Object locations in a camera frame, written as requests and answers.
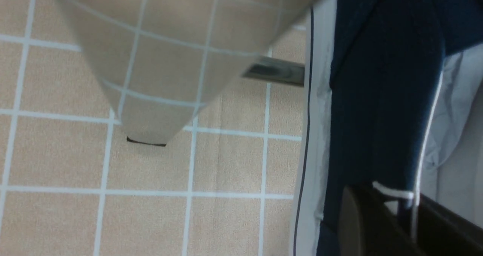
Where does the chrome metal shoe rack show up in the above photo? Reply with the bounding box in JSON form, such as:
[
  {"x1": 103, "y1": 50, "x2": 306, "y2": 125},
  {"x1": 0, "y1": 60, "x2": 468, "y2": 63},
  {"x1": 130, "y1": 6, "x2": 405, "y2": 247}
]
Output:
[{"x1": 57, "y1": 0, "x2": 316, "y2": 146}]

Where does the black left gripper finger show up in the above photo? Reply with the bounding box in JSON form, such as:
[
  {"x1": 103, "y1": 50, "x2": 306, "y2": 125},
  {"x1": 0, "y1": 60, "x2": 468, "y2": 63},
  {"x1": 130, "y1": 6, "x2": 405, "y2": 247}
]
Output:
[{"x1": 338, "y1": 185, "x2": 483, "y2": 256}]

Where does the navy slip-on shoe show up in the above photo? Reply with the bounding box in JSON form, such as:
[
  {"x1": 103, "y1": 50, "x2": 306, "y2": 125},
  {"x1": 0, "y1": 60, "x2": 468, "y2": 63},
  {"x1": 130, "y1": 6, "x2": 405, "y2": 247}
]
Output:
[{"x1": 290, "y1": 0, "x2": 483, "y2": 256}]

